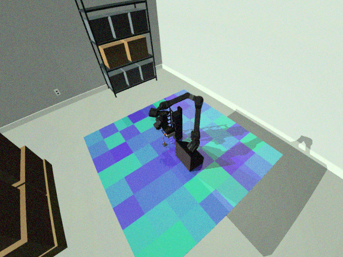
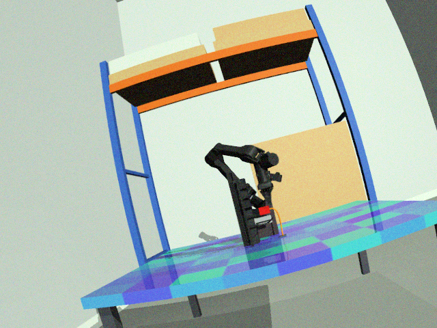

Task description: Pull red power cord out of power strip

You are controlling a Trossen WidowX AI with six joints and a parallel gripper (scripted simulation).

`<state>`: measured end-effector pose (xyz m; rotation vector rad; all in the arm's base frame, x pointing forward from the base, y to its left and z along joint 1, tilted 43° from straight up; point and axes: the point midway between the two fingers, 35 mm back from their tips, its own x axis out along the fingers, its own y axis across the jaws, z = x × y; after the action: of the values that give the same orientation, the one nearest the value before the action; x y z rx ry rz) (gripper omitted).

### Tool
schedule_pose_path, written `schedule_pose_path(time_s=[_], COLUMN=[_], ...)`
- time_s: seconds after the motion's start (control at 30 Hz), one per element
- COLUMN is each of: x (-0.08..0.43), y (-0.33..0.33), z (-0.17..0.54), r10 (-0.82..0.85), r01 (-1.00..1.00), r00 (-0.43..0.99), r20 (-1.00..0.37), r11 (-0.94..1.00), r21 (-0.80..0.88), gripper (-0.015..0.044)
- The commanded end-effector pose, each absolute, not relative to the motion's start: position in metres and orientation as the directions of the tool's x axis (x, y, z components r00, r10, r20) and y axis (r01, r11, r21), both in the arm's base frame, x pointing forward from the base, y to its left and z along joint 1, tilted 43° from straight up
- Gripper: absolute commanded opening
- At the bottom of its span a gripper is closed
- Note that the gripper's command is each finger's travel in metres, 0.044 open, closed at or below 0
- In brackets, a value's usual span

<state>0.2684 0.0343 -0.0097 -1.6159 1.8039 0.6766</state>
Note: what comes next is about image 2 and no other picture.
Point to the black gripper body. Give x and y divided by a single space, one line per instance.
263 184

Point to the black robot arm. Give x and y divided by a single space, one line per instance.
248 154

